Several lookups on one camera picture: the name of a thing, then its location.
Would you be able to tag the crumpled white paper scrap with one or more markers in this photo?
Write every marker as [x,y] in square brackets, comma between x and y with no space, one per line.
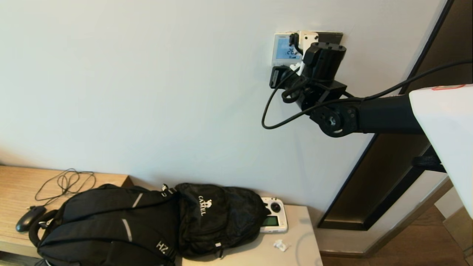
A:
[281,245]

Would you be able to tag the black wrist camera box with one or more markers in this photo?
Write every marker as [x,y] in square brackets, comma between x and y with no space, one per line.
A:
[279,77]

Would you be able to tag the large black grey-striped backpack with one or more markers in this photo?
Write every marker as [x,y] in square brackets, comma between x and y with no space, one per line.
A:
[96,229]

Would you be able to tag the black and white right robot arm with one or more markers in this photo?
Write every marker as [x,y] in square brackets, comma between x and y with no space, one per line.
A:
[388,114]

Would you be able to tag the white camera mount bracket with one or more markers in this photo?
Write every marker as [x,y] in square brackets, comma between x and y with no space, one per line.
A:
[308,37]

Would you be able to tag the black wall switch panel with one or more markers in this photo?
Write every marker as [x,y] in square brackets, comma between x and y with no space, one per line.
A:
[330,37]

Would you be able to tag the black Camel logo backpack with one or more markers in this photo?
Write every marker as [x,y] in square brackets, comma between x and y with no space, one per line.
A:
[221,221]

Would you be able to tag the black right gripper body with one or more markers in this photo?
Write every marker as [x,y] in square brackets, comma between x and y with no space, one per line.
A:
[325,62]

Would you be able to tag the beige door frame trim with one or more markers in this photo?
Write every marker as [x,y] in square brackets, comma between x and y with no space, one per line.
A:
[406,218]

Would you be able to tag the light wooden desk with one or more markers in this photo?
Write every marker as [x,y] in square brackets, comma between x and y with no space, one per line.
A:
[14,184]

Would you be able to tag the white wall thermostat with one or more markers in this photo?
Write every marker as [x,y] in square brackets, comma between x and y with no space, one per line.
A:
[282,51]

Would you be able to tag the white remote controller with screen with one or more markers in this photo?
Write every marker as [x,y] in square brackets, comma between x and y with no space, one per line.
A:
[279,223]

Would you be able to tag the black computer mouse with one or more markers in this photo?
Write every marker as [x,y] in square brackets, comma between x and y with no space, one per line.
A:
[29,218]

